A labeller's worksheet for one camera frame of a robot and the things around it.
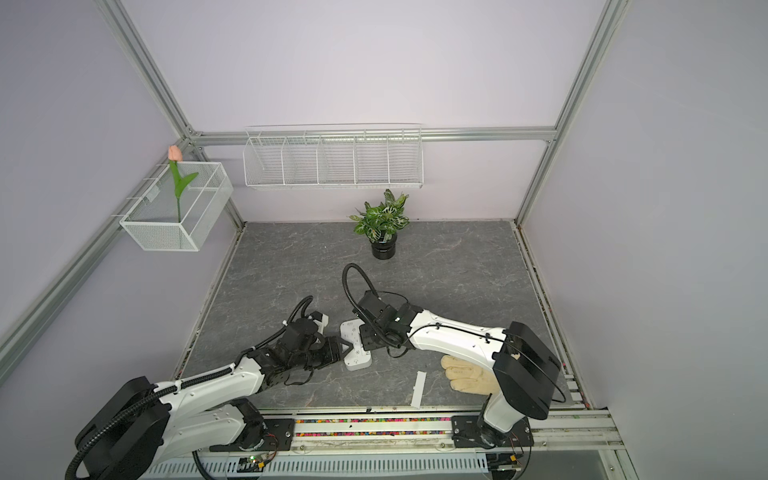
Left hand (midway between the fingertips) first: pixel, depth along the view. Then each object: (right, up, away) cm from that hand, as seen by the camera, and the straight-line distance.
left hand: (348, 352), depth 83 cm
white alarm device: (+3, -1, -1) cm, 4 cm away
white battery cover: (+20, -9, -3) cm, 22 cm away
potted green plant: (+9, +36, +5) cm, 38 cm away
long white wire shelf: (-9, +61, +18) cm, 64 cm away
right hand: (+6, +5, -1) cm, 8 cm away
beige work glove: (+33, -6, -1) cm, 34 cm away
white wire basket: (-46, +36, -11) cm, 59 cm away
